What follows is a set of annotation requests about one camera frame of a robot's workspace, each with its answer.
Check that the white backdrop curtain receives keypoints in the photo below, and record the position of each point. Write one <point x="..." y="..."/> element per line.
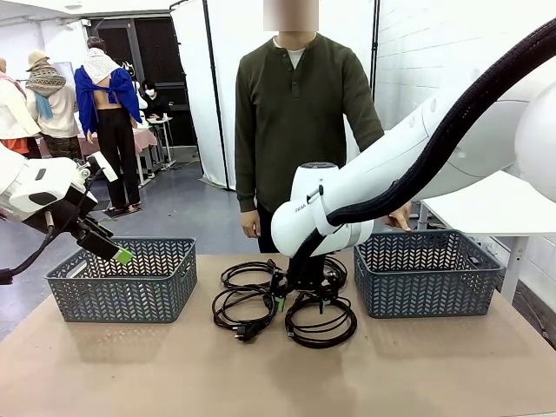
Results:
<point x="195" y="87"/>

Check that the small white desk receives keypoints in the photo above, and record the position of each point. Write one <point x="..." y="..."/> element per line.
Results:
<point x="161" y="122"/>

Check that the black double door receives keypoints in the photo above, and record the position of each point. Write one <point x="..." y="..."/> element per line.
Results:
<point x="160" y="48"/>

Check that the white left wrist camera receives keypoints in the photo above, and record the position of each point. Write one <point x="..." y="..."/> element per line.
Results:
<point x="104" y="167"/>

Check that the white table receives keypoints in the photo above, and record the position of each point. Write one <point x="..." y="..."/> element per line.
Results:
<point x="486" y="208"/>

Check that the person in green shirt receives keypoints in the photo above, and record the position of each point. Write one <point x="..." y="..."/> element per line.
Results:
<point x="295" y="130"/>

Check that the mannequin with patterned scarf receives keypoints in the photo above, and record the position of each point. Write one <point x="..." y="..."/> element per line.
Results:
<point x="52" y="104"/>

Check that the table with pink cloth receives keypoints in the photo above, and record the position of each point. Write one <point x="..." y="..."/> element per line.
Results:
<point x="145" y="139"/>

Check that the white mannequin torso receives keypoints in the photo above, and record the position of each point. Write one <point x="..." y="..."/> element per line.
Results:
<point x="141" y="97"/>

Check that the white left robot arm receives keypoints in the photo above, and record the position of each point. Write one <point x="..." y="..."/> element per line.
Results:
<point x="35" y="187"/>

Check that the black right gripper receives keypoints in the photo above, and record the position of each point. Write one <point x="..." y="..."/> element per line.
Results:
<point x="308" y="273"/>

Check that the black backdrop stand pole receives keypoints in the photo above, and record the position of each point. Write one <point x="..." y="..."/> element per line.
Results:
<point x="215" y="87"/>

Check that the grey plastic lattice basket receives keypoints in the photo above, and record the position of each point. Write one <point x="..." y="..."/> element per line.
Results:
<point x="130" y="299"/>
<point x="425" y="295"/>

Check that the person's right forearm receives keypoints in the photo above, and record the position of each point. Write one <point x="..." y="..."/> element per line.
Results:
<point x="247" y="182"/>

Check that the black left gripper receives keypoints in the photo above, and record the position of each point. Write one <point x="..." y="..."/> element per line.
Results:
<point x="74" y="213"/>

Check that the person's right hand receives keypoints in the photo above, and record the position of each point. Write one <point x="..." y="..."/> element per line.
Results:
<point x="251" y="223"/>

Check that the mannequin with blue shirt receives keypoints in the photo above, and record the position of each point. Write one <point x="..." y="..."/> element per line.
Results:
<point x="108" y="113"/>

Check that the mannequin in white coat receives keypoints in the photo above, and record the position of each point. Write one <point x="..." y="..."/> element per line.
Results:
<point x="13" y="113"/>

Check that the person's left hand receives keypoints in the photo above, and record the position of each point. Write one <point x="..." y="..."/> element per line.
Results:
<point x="399" y="217"/>

